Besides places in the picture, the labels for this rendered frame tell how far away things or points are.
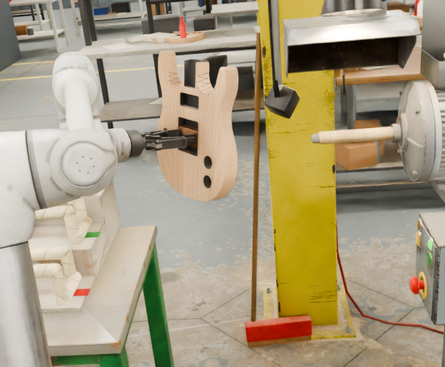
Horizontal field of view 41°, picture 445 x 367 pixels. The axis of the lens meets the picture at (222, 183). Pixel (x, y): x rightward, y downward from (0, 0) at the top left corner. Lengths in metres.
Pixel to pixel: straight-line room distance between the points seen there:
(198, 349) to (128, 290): 1.32
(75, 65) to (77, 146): 0.62
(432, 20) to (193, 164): 0.74
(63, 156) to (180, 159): 0.89
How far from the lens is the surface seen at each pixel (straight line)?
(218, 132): 1.62
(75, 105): 1.34
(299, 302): 2.82
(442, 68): 1.47
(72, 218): 1.61
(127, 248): 1.78
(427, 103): 1.48
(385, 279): 3.29
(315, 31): 1.45
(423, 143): 1.47
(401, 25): 1.48
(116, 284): 1.62
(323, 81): 2.41
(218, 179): 1.65
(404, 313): 3.05
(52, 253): 1.59
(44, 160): 0.96
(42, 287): 1.65
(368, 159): 3.86
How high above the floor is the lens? 1.76
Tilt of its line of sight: 23 degrees down
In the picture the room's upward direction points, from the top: 6 degrees counter-clockwise
